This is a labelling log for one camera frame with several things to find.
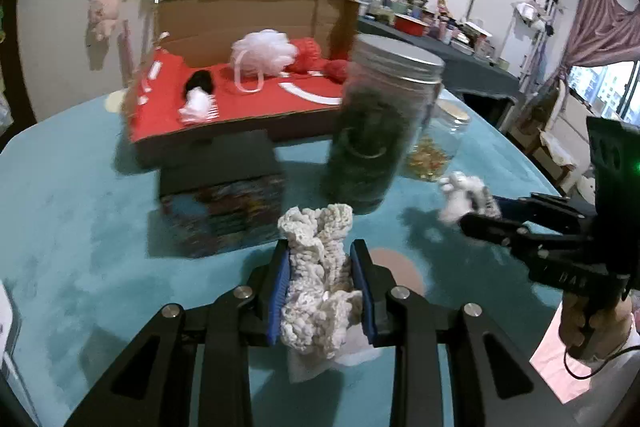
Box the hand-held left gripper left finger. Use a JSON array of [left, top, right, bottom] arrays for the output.
[[65, 239, 292, 427]]

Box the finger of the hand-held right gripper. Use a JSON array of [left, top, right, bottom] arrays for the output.
[[459, 212, 591, 269], [492, 193, 597, 229]]

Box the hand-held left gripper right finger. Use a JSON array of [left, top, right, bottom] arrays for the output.
[[349, 239, 576, 427]]

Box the cream crochet scrunchie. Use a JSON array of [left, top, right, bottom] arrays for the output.
[[277, 203, 364, 356]]

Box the white knitted scrunchie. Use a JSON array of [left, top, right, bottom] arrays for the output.
[[437, 172, 502, 226]]

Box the cardboard box with red lining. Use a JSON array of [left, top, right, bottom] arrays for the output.
[[122, 0, 362, 168]]

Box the white fluffy plush with bow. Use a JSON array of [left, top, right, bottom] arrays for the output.
[[178, 69, 221, 124]]

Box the red knitted scrunchie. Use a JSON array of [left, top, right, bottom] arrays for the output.
[[320, 58, 352, 84]]

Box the person's right forearm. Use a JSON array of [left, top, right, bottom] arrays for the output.
[[572, 344, 640, 427]]

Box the person's right hand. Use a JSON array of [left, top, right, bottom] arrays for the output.
[[559, 292, 636, 361]]

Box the beige round makeup sponge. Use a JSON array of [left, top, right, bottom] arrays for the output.
[[370, 248, 424, 293]]

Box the wooden chair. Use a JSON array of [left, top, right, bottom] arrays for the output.
[[510, 77, 597, 188]]

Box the white square pad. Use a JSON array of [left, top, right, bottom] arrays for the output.
[[286, 322, 384, 383]]

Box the small jar of yellow capsules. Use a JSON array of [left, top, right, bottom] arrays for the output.
[[404, 99, 472, 183]]

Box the black patterned tin box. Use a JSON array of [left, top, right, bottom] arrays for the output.
[[158, 129, 286, 259]]

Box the window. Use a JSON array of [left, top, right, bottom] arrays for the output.
[[567, 59, 640, 128]]

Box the side table with dark cloth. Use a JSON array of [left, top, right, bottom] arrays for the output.
[[357, 14, 521, 128]]

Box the large jar of dark leaves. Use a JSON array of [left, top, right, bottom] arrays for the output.
[[320, 34, 446, 216]]

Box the pink curtain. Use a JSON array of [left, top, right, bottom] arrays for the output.
[[552, 0, 640, 84]]

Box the cluster of bottles and cosmetics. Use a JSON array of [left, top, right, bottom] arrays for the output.
[[320, 0, 511, 68]]

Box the red plastic basin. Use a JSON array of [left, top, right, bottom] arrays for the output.
[[395, 13, 431, 36]]

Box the red bath pouf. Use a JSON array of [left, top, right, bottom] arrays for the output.
[[287, 37, 327, 76]]

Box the white bath pouf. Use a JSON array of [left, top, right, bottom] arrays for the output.
[[231, 28, 297, 94]]

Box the pink plush toy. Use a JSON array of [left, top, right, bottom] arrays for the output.
[[88, 0, 125, 42]]

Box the dark wooden door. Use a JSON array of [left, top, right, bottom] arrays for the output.
[[0, 0, 39, 154]]

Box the black cable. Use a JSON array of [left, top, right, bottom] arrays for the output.
[[564, 339, 637, 381]]

